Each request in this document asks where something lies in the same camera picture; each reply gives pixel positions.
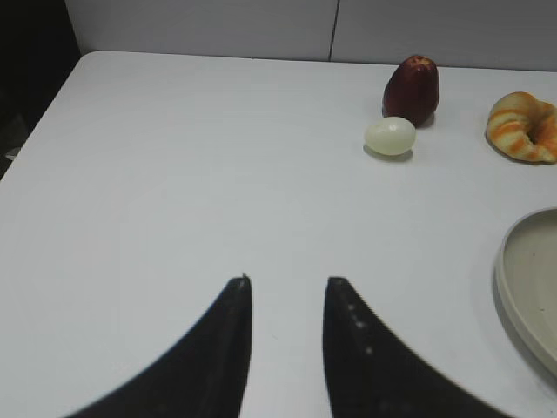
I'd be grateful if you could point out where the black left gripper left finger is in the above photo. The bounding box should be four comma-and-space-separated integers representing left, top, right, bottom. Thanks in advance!
74, 275, 252, 417

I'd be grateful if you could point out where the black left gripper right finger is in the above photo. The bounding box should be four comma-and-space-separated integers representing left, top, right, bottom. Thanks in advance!
322, 277, 500, 417

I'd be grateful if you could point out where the pale grey ceramic plate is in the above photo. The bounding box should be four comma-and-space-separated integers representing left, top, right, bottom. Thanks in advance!
494, 207, 556, 375

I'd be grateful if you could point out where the white egg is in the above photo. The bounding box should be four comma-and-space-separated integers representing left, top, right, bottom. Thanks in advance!
365, 117, 416, 156

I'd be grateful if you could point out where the dark red wax apple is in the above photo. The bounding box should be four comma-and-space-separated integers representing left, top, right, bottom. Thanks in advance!
382, 55, 440, 127

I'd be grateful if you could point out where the brown twisted bread roll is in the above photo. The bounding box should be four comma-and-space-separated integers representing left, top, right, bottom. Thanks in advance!
486, 91, 556, 165

